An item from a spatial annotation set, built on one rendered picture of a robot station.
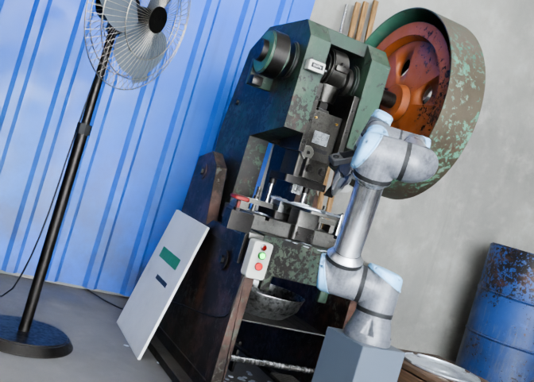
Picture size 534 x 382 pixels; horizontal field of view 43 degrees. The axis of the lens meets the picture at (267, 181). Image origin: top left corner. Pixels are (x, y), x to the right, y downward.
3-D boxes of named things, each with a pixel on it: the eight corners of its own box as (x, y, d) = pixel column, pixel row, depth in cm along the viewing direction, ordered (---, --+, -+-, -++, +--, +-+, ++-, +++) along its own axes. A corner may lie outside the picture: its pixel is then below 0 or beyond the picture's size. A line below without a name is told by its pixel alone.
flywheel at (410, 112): (398, 224, 301) (512, 110, 258) (361, 214, 292) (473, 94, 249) (363, 117, 350) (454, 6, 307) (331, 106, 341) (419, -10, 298)
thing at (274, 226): (344, 253, 277) (349, 239, 277) (248, 228, 258) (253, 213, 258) (310, 238, 304) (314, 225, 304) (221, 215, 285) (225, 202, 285)
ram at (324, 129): (328, 186, 273) (350, 115, 273) (297, 176, 266) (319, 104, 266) (308, 181, 288) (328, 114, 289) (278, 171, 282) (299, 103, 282)
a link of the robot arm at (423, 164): (451, 157, 188) (432, 131, 235) (413, 146, 189) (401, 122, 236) (438, 196, 191) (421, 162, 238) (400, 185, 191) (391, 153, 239)
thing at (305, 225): (331, 252, 257) (342, 218, 257) (300, 244, 251) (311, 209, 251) (302, 239, 280) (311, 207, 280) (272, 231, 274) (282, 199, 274)
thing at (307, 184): (323, 198, 279) (327, 186, 279) (282, 186, 270) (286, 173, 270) (305, 193, 293) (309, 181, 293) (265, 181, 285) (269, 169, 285)
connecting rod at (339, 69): (338, 135, 274) (361, 54, 274) (312, 125, 269) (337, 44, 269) (313, 132, 293) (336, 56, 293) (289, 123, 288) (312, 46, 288)
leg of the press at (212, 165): (218, 410, 243) (290, 170, 243) (189, 406, 238) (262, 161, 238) (152, 329, 326) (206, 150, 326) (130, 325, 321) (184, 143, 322)
